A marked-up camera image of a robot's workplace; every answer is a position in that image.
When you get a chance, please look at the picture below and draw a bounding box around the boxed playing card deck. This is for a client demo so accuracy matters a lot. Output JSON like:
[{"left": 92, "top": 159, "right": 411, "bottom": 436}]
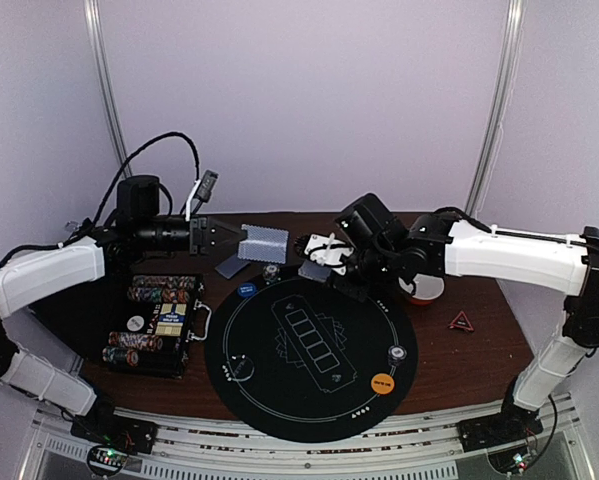
[{"left": 146, "top": 303, "right": 187, "bottom": 337}]

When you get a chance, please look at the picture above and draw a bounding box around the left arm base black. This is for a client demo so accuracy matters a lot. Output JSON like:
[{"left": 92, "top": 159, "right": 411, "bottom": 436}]
[{"left": 68, "top": 396, "right": 158, "bottom": 455}]

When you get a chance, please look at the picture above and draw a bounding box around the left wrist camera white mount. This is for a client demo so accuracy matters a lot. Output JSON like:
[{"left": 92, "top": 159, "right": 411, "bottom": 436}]
[{"left": 184, "top": 170, "right": 219, "bottom": 221}]

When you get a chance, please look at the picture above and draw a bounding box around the grey playing card deck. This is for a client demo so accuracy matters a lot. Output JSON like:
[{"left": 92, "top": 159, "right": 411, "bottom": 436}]
[{"left": 298, "top": 260, "right": 331, "bottom": 283}]

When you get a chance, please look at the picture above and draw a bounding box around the single grey card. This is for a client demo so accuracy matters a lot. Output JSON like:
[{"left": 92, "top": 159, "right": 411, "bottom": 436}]
[{"left": 215, "top": 256, "right": 250, "bottom": 279}]

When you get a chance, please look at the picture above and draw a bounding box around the right circuit board with LEDs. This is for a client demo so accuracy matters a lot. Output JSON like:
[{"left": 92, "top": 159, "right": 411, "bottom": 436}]
[{"left": 488, "top": 447, "right": 538, "bottom": 476}]

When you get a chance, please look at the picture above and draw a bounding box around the blue small blind button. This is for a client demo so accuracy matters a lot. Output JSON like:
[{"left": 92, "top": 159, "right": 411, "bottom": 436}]
[{"left": 237, "top": 282, "right": 258, "bottom": 298}]

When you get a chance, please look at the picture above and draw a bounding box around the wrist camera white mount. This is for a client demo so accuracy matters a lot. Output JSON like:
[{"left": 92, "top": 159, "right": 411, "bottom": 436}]
[
  {"left": 184, "top": 170, "right": 219, "bottom": 221},
  {"left": 294, "top": 233, "right": 354, "bottom": 275}
]

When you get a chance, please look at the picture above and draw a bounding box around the red black triangle button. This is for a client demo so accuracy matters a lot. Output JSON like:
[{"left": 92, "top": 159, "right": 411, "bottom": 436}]
[{"left": 448, "top": 311, "right": 475, "bottom": 333}]

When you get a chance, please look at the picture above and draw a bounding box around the right aluminium frame post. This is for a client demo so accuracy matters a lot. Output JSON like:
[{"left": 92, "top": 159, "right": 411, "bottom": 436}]
[{"left": 465, "top": 0, "right": 527, "bottom": 216}]

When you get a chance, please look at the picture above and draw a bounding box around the poker chip stack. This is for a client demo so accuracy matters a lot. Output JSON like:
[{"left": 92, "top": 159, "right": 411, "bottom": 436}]
[
  {"left": 387, "top": 345, "right": 408, "bottom": 368},
  {"left": 262, "top": 264, "right": 280, "bottom": 284}
]

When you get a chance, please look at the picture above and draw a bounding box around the front aluminium rail frame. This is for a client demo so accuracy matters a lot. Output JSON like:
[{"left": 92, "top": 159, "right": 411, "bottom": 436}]
[{"left": 16, "top": 394, "right": 598, "bottom": 480}]

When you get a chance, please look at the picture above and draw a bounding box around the black poker chip case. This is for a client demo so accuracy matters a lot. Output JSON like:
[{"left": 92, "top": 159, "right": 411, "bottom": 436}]
[{"left": 27, "top": 238, "right": 213, "bottom": 380}]

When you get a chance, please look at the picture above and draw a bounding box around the left circuit board with LEDs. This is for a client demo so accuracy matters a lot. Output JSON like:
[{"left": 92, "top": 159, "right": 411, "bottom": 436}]
[{"left": 86, "top": 445, "right": 129, "bottom": 476}]

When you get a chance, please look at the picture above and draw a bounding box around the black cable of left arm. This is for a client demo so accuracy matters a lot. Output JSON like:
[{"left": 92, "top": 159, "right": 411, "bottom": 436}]
[{"left": 0, "top": 131, "right": 202, "bottom": 274}]

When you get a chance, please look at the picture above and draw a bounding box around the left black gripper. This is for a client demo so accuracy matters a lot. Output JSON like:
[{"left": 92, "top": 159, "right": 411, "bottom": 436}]
[{"left": 136, "top": 215, "right": 247, "bottom": 257}]

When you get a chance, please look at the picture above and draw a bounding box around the white dealer button in case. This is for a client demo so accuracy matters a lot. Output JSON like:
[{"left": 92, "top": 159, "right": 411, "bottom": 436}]
[{"left": 126, "top": 315, "right": 145, "bottom": 332}]

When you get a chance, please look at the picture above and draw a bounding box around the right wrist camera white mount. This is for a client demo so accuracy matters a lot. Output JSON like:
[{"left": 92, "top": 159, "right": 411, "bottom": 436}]
[{"left": 294, "top": 233, "right": 354, "bottom": 275}]

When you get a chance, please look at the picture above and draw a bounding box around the orange big blind button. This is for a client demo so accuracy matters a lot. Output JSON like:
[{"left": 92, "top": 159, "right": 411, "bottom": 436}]
[{"left": 370, "top": 373, "right": 396, "bottom": 395}]

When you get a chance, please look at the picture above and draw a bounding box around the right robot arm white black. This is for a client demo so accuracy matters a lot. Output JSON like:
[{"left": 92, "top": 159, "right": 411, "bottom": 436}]
[{"left": 324, "top": 193, "right": 599, "bottom": 442}]

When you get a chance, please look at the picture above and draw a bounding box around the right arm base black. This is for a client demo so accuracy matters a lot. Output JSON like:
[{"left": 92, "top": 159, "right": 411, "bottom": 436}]
[{"left": 457, "top": 389, "right": 544, "bottom": 452}]

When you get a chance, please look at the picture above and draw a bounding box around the poker chip row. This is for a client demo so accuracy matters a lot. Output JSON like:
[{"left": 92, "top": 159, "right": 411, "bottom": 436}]
[
  {"left": 108, "top": 332, "right": 163, "bottom": 352},
  {"left": 102, "top": 346, "right": 139, "bottom": 367},
  {"left": 131, "top": 275, "right": 198, "bottom": 290},
  {"left": 127, "top": 287, "right": 195, "bottom": 304}
]

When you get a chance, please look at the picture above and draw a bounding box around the clear acrylic dealer puck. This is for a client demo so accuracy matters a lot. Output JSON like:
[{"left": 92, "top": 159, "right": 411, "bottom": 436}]
[{"left": 227, "top": 354, "right": 255, "bottom": 383}]

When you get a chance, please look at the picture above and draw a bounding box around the white orange bowl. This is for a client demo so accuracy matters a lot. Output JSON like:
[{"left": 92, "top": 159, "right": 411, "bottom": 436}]
[{"left": 399, "top": 274, "right": 445, "bottom": 306}]

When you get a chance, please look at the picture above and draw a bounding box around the circuit board with leds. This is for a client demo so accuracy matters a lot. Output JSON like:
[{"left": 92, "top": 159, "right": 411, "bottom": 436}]
[
  {"left": 488, "top": 447, "right": 538, "bottom": 476},
  {"left": 86, "top": 445, "right": 129, "bottom": 476}
]

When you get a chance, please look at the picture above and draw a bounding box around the black round poker mat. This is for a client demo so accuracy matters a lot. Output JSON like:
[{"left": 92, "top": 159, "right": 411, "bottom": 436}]
[{"left": 205, "top": 267, "right": 418, "bottom": 443}]

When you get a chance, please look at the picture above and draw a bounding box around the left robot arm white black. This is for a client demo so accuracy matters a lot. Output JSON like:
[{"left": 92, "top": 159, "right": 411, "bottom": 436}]
[{"left": 0, "top": 171, "right": 247, "bottom": 444}]

